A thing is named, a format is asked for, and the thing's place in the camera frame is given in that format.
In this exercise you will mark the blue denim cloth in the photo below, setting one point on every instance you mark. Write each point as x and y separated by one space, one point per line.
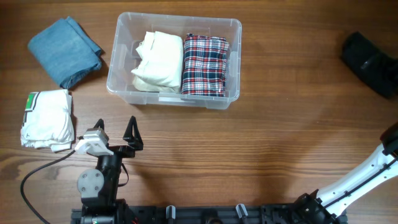
65 52

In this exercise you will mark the red plaid shirt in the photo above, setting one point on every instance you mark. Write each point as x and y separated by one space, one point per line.
205 61

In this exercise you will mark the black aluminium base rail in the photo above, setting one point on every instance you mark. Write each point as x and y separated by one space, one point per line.
265 214

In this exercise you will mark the black garment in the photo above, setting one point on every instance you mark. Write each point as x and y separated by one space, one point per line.
370 64

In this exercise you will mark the white printed t-shirt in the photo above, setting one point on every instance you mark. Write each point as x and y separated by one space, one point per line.
47 121

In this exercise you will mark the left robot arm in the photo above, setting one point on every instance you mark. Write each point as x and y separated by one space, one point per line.
99 186

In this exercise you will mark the clear plastic storage bin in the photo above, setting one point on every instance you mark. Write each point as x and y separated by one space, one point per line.
130 32

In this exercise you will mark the cream cloth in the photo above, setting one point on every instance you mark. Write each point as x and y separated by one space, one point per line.
161 66

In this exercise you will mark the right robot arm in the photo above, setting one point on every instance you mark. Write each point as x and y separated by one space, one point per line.
328 204

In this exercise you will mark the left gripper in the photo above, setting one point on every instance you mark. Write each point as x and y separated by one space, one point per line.
136 142

